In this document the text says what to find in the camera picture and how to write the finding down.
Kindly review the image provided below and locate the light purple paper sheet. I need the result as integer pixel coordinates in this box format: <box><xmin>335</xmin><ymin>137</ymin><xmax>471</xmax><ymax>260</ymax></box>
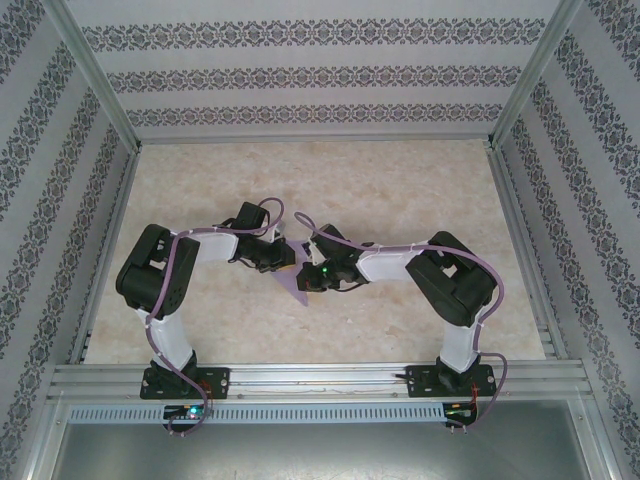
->
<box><xmin>272</xmin><ymin>239</ymin><xmax>314</xmax><ymax>306</ymax></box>

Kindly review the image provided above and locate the small circuit board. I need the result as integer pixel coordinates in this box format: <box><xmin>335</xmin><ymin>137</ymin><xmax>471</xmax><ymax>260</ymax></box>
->
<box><xmin>164</xmin><ymin>404</ymin><xmax>211</xmax><ymax>421</ymax></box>
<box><xmin>444</xmin><ymin>402</ymin><xmax>479</xmax><ymax>420</ymax></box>

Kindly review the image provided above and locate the grey metal panel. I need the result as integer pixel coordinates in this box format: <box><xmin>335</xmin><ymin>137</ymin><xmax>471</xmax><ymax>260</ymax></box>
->
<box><xmin>47</xmin><ymin>399</ymin><xmax>616</xmax><ymax>480</ymax></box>

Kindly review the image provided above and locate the aluminium mounting rail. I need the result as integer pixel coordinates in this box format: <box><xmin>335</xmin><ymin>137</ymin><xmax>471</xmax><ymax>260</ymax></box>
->
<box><xmin>47</xmin><ymin>362</ymin><xmax>594</xmax><ymax>401</ymax></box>

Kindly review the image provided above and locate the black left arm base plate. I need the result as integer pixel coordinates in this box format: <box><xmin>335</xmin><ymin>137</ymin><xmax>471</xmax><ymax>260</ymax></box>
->
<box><xmin>139</xmin><ymin>366</ymin><xmax>232</xmax><ymax>401</ymax></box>

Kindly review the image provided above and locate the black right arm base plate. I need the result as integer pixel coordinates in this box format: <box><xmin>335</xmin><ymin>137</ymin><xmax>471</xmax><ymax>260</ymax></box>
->
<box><xmin>405</xmin><ymin>364</ymin><xmax>499</xmax><ymax>400</ymax></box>

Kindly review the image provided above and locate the slotted grey cable duct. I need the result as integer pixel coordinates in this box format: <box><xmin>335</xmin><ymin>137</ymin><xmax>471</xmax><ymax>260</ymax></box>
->
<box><xmin>67</xmin><ymin>403</ymin><xmax>446</xmax><ymax>424</ymax></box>

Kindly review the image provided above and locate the aluminium side rail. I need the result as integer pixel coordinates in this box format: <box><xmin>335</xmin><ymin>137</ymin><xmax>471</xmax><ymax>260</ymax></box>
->
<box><xmin>69</xmin><ymin>144</ymin><xmax>141</xmax><ymax>364</ymax></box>
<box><xmin>487</xmin><ymin>142</ymin><xmax>569</xmax><ymax>361</ymax></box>

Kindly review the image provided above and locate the aluminium frame post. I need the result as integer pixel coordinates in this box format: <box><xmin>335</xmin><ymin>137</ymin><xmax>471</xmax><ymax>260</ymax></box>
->
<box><xmin>487</xmin><ymin>0</ymin><xmax>586</xmax><ymax>149</ymax></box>
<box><xmin>37</xmin><ymin>0</ymin><xmax>144</xmax><ymax>151</ymax></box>

